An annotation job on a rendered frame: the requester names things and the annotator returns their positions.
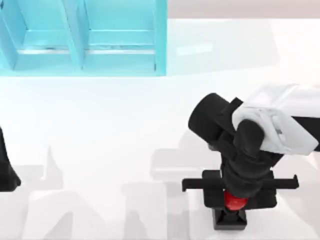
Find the red round object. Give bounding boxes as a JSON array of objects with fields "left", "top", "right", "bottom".
[{"left": 223, "top": 190, "right": 249, "bottom": 211}]

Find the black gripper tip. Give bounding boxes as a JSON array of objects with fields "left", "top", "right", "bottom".
[{"left": 0, "top": 127, "right": 22, "bottom": 193}]

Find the light blue rack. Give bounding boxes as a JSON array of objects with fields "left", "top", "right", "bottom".
[{"left": 0, "top": 0, "right": 167, "bottom": 77}]

